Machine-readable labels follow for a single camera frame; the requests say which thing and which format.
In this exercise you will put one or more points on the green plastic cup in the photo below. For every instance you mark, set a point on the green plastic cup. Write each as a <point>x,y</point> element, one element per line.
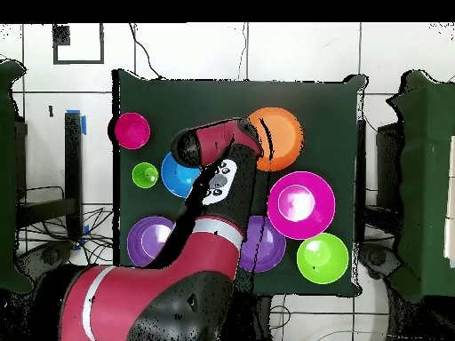
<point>145,175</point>

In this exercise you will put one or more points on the black square floor frame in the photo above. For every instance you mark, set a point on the black square floor frame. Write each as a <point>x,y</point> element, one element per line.
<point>61,35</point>

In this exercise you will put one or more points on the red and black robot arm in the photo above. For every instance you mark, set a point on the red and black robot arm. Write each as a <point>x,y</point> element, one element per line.
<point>160,291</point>

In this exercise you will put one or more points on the dark green tablecloth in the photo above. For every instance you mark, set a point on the dark green tablecloth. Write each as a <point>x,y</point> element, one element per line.
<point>170,99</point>

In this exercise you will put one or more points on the large orange plastic bowl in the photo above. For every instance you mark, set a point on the large orange plastic bowl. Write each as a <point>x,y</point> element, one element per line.
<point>284,138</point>

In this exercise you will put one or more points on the white panel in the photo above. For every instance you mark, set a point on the white panel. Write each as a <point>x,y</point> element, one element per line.
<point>450,199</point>

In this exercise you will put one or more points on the small red-pink plastic bowl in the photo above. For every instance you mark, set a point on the small red-pink plastic bowl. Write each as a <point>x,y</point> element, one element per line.
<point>132,130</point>

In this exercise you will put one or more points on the black stand with blue tape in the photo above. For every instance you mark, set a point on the black stand with blue tape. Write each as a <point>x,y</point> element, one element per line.
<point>73,160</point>

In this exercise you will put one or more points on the green-covered side table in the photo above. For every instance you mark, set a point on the green-covered side table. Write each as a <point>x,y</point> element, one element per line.
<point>7,177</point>
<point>433,106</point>

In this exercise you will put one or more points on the large pink plastic bowl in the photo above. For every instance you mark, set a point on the large pink plastic bowl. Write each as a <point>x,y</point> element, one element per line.
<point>301,206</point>

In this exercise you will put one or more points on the blue plastic bowl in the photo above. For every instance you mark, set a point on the blue plastic bowl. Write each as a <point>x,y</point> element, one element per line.
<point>176,177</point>

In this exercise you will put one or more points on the purple plastic bowl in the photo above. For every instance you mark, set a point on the purple plastic bowl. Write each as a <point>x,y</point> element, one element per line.
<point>149,241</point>
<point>266,248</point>

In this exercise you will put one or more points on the black metal stand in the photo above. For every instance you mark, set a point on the black metal stand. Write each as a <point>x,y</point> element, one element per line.
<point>387,160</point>

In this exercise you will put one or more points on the green plastic bowl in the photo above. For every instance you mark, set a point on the green plastic bowl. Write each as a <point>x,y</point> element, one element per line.
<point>322,258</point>

